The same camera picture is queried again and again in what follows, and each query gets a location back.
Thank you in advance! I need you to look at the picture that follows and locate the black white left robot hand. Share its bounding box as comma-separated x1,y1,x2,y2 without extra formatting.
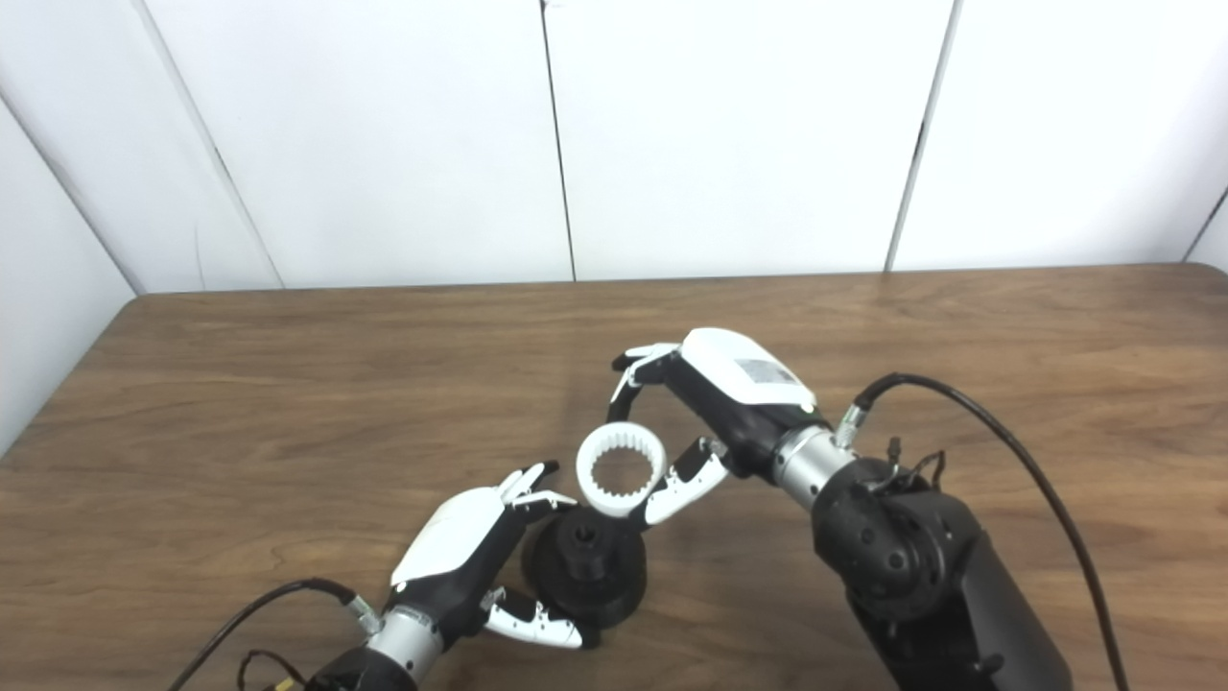
365,461,601,684

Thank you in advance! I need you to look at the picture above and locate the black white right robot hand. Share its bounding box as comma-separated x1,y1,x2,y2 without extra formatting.
606,327,860,527

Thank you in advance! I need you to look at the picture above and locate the white ring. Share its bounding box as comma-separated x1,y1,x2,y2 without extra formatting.
576,422,669,519

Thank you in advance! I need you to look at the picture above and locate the round black part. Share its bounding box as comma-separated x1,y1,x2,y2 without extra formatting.
523,507,649,634

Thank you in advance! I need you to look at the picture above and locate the thin right arm wire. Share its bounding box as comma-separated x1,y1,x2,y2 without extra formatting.
883,438,949,492

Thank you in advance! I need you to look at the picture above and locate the thin arm wire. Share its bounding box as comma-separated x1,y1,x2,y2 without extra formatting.
237,650,308,691
883,438,949,492

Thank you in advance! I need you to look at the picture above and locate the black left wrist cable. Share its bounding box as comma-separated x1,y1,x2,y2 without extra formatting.
168,578,385,691

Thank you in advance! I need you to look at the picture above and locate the thin left arm wire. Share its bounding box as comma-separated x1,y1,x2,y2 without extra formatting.
237,650,308,691

